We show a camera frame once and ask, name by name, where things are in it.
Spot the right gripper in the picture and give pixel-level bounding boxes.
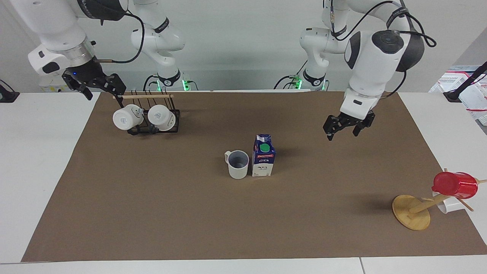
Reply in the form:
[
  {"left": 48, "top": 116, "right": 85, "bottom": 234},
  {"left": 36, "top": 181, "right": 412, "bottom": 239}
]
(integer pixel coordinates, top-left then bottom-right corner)
[{"left": 62, "top": 57, "right": 127, "bottom": 108}]

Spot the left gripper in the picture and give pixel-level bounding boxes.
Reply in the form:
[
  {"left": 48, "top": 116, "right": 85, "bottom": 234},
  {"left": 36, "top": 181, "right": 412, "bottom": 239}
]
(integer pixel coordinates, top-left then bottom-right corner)
[{"left": 323, "top": 112, "right": 376, "bottom": 142}]

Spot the white cup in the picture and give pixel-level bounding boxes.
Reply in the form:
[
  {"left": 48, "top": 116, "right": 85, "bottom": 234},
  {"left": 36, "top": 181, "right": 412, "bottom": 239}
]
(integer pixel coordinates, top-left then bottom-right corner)
[
  {"left": 113, "top": 104, "right": 145, "bottom": 131},
  {"left": 433, "top": 191, "right": 467, "bottom": 214},
  {"left": 147, "top": 105, "right": 176, "bottom": 132}
]

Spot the blue milk carton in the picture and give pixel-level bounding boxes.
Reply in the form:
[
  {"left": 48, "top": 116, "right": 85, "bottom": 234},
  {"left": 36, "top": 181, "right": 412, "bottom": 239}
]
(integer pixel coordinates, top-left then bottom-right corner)
[{"left": 252, "top": 134, "right": 277, "bottom": 177}]

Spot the red cup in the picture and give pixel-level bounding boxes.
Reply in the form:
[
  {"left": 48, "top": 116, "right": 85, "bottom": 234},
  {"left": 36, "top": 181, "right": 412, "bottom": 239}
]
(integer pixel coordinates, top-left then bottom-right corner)
[{"left": 431, "top": 172, "right": 478, "bottom": 199}]

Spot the black stand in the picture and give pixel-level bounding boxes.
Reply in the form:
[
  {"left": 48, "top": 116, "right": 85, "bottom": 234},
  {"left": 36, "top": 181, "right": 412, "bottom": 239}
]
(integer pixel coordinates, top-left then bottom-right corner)
[
  {"left": 443, "top": 61, "right": 487, "bottom": 103},
  {"left": 0, "top": 79, "right": 20, "bottom": 104}
]

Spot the wooden mug tree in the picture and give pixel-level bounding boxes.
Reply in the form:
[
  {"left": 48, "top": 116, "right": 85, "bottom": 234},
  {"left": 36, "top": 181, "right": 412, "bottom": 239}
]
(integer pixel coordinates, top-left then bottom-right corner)
[{"left": 392, "top": 168, "right": 487, "bottom": 231}]

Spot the grey mug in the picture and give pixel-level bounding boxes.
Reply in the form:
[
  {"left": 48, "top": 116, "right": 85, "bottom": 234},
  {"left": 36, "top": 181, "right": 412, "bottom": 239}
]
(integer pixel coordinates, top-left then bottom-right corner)
[{"left": 224, "top": 150, "right": 250, "bottom": 180}]

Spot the white plastic crate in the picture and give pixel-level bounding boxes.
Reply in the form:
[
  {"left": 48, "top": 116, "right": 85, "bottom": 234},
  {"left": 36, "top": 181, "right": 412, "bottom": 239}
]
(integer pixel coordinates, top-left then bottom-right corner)
[{"left": 429, "top": 65, "right": 487, "bottom": 126}]

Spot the black cable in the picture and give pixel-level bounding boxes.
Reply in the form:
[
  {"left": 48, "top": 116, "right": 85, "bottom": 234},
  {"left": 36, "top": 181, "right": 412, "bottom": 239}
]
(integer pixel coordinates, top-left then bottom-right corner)
[
  {"left": 329, "top": 0, "right": 437, "bottom": 99},
  {"left": 143, "top": 73, "right": 160, "bottom": 92},
  {"left": 273, "top": 60, "right": 309, "bottom": 90},
  {"left": 93, "top": 10, "right": 146, "bottom": 64}
]

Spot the black wire cup rack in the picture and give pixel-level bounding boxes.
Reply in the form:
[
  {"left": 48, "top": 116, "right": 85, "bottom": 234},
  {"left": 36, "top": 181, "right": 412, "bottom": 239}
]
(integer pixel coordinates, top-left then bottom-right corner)
[{"left": 113, "top": 89, "right": 180, "bottom": 136}]

